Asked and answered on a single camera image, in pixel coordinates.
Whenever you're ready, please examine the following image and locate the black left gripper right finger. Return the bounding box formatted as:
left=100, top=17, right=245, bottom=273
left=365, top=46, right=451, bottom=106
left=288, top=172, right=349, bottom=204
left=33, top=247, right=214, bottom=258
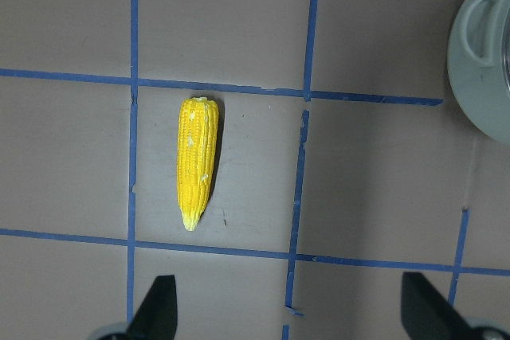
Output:
left=400, top=272, right=478, bottom=340

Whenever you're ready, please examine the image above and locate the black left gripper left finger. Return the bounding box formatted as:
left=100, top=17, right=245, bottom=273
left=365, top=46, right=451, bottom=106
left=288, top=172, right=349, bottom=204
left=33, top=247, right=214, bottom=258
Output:
left=126, top=276, right=177, bottom=340

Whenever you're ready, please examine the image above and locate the yellow corn cob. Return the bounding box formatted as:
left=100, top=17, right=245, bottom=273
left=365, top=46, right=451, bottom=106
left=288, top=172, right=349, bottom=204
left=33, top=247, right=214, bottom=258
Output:
left=176, top=97, right=219, bottom=232

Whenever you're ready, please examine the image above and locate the grey-white cooking pot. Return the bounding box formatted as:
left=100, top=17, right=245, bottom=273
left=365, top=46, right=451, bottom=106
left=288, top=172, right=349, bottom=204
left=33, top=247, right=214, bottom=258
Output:
left=447, top=0, right=509, bottom=145

